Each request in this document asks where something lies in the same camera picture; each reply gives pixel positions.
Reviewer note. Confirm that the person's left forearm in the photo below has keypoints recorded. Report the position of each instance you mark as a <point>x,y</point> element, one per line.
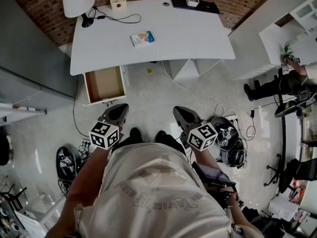
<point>81,182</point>

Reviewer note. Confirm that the white metal rail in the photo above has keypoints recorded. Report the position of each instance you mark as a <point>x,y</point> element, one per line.
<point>22,111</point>

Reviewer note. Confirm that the black waist-mounted screen device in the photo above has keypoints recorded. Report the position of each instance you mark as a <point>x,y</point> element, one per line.
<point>210,173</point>

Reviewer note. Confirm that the person's right forearm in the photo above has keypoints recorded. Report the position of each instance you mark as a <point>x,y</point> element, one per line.
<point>208,161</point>

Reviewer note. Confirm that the small green potted plant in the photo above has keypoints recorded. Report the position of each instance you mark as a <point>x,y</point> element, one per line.
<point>287,49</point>

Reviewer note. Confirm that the person's right black shoe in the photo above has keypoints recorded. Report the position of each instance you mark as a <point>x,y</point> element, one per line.
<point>161,135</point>

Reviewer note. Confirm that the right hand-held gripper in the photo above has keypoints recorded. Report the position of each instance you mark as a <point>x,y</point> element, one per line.
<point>201,137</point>

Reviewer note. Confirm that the black office chair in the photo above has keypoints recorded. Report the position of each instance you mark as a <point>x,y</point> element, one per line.
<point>284,180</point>

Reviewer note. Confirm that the white drawer with brown inside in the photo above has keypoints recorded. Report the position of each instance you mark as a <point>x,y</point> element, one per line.
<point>105,83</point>

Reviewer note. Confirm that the black chair with green trim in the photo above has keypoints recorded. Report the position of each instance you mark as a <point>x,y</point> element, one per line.
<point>289,108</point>

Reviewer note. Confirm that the white power strip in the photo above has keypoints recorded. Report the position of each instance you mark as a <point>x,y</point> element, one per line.
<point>85,142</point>
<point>232,119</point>

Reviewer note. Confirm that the grey basin with gripper parts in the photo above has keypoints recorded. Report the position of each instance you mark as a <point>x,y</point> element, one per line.
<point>227,142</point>
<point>65,162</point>

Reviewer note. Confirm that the cream box with red button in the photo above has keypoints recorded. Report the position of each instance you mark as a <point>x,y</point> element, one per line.
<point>118,1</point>

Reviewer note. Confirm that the white cardboard box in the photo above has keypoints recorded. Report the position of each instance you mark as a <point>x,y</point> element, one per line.
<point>283,208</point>

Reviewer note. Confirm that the black keyboard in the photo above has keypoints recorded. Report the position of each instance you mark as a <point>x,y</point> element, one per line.
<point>210,7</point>

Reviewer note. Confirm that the person's black shorts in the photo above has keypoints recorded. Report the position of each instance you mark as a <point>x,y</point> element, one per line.
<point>171,142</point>

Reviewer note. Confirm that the grey metal cabinet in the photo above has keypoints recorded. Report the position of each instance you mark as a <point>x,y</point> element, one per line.
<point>32,66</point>

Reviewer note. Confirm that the black power adapter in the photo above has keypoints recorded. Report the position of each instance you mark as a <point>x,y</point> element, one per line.
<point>252,113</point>

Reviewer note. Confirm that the person's left black shoe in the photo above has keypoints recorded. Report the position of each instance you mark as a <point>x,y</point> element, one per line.
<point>136,133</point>

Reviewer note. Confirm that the white desk leg panel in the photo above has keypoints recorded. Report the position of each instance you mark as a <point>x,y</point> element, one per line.
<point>185,69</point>

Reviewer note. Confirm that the white shelf unit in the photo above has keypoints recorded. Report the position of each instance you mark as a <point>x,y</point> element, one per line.
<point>272,46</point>

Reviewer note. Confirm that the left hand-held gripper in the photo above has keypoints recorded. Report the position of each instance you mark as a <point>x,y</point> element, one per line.
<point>104,135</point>

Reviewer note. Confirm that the small colourful packet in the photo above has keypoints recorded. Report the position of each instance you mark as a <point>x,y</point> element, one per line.
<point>142,39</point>

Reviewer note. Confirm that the person's cream printed shirt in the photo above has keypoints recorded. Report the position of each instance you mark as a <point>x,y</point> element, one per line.
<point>153,195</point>

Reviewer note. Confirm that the person's black shoe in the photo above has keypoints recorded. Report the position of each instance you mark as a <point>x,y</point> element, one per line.
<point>161,135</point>
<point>136,133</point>

